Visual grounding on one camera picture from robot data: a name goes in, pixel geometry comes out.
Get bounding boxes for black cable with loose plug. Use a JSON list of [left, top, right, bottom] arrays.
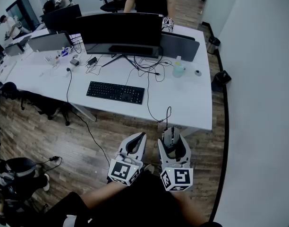
[[134, 55, 168, 82]]

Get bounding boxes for black keyboard cable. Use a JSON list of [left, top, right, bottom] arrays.
[[125, 66, 139, 87]]

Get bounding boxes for black box on floor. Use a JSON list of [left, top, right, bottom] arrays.
[[211, 70, 232, 93]]

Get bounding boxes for black plug with long cable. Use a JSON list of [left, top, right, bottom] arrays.
[[49, 67, 112, 165]]

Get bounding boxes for person's black clothing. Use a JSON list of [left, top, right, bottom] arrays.
[[44, 170, 223, 227]]

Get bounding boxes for pale green plastic bottle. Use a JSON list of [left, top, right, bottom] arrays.
[[172, 55, 186, 79]]

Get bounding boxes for black keyboard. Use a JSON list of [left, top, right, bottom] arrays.
[[86, 80, 145, 105]]

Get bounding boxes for long grey desk divider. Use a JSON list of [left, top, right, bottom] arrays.
[[160, 31, 200, 62]]

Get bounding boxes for person's right forearm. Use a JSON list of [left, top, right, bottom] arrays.
[[174, 190, 208, 225]]

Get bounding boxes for grey wired mouse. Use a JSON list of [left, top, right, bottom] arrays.
[[162, 126, 181, 151]]

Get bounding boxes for person's left forearm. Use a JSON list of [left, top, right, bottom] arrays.
[[80, 180, 126, 210]]

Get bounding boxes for black adapter cable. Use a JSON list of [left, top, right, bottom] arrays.
[[85, 60, 103, 77]]

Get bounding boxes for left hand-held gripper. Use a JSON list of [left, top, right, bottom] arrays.
[[108, 131, 147, 187]]

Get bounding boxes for large black monitor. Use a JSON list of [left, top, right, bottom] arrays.
[[76, 12, 164, 70]]

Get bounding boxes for small black monitor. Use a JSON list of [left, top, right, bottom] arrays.
[[41, 4, 83, 34]]

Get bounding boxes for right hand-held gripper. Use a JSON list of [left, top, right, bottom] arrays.
[[157, 133, 194, 192]]

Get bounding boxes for short grey desk divider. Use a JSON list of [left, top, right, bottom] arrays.
[[28, 31, 75, 53]]

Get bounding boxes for round metal trash can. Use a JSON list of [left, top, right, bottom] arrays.
[[206, 36, 221, 55]]

